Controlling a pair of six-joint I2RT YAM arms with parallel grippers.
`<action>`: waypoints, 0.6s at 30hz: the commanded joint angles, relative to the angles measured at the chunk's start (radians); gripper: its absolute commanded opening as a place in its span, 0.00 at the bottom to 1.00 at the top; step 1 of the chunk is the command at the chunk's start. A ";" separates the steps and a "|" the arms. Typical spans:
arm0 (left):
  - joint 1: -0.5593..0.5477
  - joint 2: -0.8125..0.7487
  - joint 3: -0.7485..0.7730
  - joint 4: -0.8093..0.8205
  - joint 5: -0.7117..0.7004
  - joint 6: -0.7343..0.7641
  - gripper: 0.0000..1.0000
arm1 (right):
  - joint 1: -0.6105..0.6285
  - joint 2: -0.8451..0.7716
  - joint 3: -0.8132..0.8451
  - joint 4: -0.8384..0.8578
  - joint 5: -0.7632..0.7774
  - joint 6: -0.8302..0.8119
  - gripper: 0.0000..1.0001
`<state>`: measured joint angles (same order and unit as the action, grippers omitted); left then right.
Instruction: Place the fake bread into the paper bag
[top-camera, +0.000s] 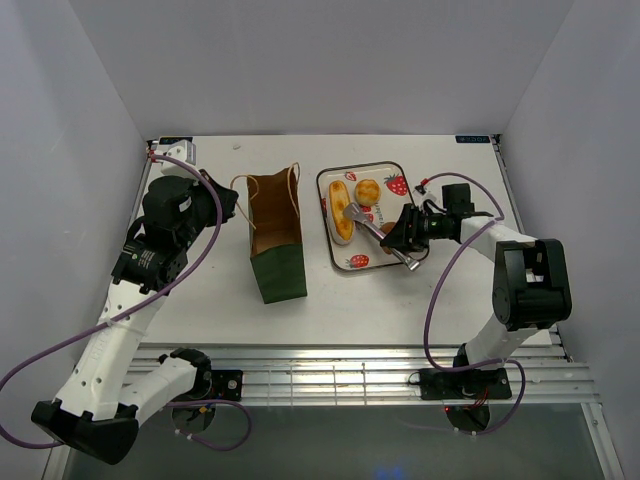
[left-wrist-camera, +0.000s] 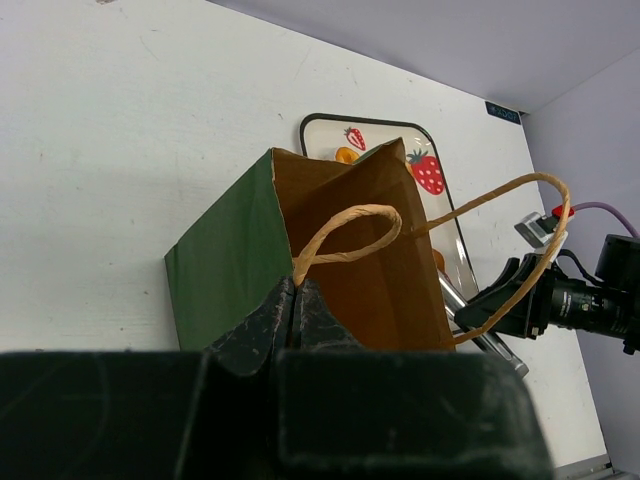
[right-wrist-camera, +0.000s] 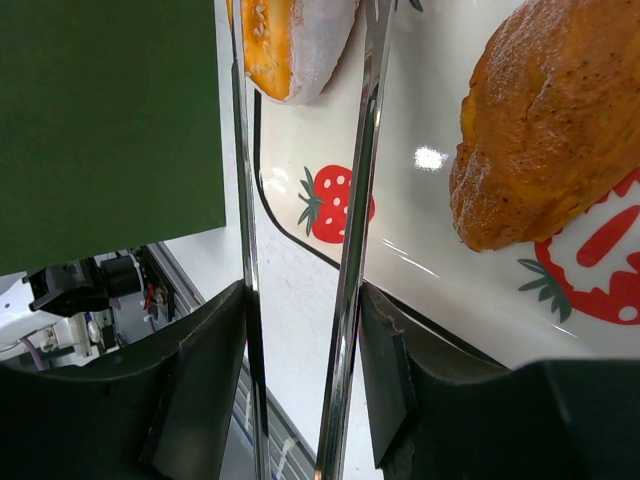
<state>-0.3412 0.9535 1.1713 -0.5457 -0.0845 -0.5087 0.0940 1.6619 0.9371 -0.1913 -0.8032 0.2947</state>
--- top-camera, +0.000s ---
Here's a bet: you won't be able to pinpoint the blue label sticker left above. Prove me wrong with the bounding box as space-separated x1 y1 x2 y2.
158 136 193 145

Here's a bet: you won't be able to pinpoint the long sesame bread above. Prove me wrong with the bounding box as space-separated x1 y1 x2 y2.
327 180 355 245

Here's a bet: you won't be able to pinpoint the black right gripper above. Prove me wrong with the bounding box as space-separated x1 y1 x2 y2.
379 203 450 253

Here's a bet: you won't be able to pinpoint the blue label sticker right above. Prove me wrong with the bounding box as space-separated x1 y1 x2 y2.
455 135 491 144

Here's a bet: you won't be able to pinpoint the blue label sticker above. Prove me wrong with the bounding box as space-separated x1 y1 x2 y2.
158 136 193 145
455 135 491 144

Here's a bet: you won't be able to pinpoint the strawberry pattern tray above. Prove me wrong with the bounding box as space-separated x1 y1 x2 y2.
316 161 426 272

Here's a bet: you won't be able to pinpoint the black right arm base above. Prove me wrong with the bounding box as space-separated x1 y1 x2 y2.
408 368 512 400

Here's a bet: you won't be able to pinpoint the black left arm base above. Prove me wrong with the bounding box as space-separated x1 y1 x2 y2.
210 370 244 402

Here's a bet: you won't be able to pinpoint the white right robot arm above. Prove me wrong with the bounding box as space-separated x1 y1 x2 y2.
380 183 572 397

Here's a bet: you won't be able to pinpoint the small brown croissant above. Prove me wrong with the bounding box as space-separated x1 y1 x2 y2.
380 222 402 255

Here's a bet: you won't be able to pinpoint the green brown paper bag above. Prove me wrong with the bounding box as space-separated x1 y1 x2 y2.
229 162 307 304

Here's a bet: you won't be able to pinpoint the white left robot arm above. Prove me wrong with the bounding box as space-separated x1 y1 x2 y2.
31 175 238 465

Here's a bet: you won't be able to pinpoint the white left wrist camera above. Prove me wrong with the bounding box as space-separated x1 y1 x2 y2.
151 140 196 178

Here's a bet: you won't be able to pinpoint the metal food tongs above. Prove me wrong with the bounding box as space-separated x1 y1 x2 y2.
343 202 421 272

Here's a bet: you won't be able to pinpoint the aluminium table rail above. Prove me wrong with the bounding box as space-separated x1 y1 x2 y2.
119 344 601 409

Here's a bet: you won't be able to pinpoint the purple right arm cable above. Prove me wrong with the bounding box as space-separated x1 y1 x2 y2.
399 172 527 437

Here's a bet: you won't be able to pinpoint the small round bun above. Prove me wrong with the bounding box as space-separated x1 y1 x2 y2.
354 179 381 207

